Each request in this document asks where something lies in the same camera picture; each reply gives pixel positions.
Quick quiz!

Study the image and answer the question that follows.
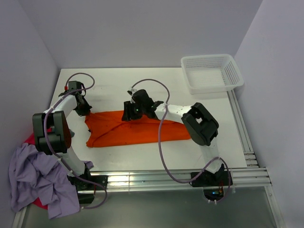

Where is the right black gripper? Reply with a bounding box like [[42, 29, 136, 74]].
[[121, 100, 146, 122]]

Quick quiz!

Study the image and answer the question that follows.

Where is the orange t shirt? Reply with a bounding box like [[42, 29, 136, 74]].
[[84, 110, 190, 149]]

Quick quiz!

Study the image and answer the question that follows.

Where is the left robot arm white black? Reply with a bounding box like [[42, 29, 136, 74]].
[[32, 81, 93, 190]]

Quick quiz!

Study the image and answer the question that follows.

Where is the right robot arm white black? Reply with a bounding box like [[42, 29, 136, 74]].
[[122, 88, 224, 185]]

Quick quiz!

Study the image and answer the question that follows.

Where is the teal blue t shirt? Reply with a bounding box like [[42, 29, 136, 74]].
[[69, 129, 75, 138]]

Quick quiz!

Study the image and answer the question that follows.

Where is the red t shirt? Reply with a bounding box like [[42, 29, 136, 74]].
[[22, 129, 53, 145]]

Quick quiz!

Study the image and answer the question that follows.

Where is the lavender t shirt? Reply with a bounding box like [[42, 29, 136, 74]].
[[9, 143, 80, 219]]

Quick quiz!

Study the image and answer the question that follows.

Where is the white perforated plastic basket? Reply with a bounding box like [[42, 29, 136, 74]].
[[181, 54, 244, 95]]

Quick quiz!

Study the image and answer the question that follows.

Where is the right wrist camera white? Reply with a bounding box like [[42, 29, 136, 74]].
[[127, 87, 137, 96]]

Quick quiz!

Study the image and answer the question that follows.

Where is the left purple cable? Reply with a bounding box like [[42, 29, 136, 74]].
[[44, 72, 109, 209]]

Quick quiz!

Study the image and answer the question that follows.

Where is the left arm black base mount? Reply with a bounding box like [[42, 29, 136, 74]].
[[75, 175, 108, 205]]

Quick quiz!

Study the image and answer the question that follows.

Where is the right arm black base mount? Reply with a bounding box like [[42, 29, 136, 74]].
[[190, 165, 233, 202]]

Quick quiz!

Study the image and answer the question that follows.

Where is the aluminium front rail frame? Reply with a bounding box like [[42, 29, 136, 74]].
[[13, 167, 285, 228]]

